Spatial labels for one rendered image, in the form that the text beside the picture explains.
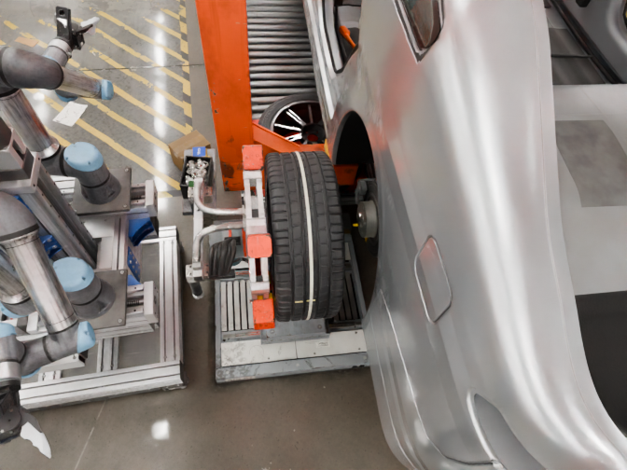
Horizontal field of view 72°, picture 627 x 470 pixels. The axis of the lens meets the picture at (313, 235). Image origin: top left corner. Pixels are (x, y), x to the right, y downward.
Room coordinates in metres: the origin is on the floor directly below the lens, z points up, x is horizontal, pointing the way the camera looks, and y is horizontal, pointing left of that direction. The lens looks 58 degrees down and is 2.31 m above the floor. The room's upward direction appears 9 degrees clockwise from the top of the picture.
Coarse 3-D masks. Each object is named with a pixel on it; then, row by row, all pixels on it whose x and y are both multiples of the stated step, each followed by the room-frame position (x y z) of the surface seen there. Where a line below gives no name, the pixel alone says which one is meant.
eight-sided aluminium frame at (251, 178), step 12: (252, 180) 0.92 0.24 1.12; (264, 216) 0.78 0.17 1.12; (252, 228) 0.73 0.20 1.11; (264, 228) 0.74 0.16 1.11; (252, 264) 0.64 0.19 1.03; (264, 264) 0.65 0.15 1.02; (252, 276) 0.61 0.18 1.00; (264, 276) 0.62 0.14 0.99; (252, 288) 0.58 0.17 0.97; (264, 288) 0.59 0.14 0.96
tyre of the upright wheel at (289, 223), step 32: (288, 160) 1.00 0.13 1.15; (320, 160) 1.02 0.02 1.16; (288, 192) 0.85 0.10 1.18; (320, 192) 0.87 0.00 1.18; (288, 224) 0.75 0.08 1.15; (320, 224) 0.76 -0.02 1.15; (288, 256) 0.66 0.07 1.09; (320, 256) 0.68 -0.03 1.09; (288, 288) 0.59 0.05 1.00; (320, 288) 0.61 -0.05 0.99; (288, 320) 0.56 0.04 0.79
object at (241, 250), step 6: (240, 228) 0.84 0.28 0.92; (210, 234) 0.79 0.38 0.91; (216, 234) 0.80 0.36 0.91; (222, 234) 0.80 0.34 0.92; (228, 234) 0.80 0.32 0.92; (234, 234) 0.81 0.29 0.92; (240, 234) 0.81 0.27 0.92; (210, 240) 0.77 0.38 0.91; (216, 240) 0.78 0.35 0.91; (222, 240) 0.78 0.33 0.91; (210, 246) 0.76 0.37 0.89; (240, 246) 0.78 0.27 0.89; (246, 246) 0.78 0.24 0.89; (240, 252) 0.76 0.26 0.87; (246, 252) 0.77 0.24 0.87
